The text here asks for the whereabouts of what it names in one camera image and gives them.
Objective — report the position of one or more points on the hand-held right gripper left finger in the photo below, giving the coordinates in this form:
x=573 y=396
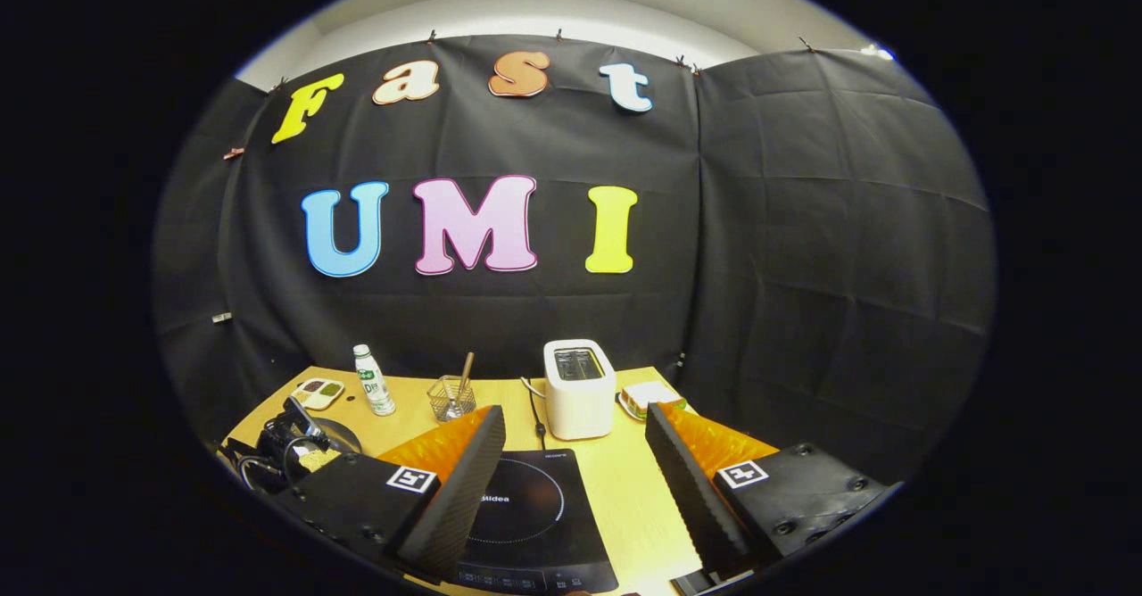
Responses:
x=455 y=507

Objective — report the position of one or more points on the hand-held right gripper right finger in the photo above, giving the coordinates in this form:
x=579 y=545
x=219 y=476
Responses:
x=691 y=498

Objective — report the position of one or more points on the black induction cooktop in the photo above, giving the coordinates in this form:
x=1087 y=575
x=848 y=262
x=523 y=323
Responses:
x=535 y=507

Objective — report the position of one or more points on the white divided bean dish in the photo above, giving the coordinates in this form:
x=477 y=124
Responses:
x=317 y=393

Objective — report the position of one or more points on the white drink bottle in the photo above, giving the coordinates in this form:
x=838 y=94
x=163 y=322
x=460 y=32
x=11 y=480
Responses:
x=376 y=391

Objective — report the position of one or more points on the toy sandwich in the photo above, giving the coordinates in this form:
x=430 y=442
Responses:
x=649 y=395

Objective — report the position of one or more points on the wooden stick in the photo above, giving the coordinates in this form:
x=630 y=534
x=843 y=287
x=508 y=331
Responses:
x=466 y=368

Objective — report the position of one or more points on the white toaster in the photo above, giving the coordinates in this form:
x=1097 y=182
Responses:
x=580 y=409

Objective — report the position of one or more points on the black backdrop cloth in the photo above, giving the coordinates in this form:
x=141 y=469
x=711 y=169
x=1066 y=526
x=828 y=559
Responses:
x=785 y=266

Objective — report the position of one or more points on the small ceiling light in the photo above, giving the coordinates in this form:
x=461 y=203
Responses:
x=879 y=50

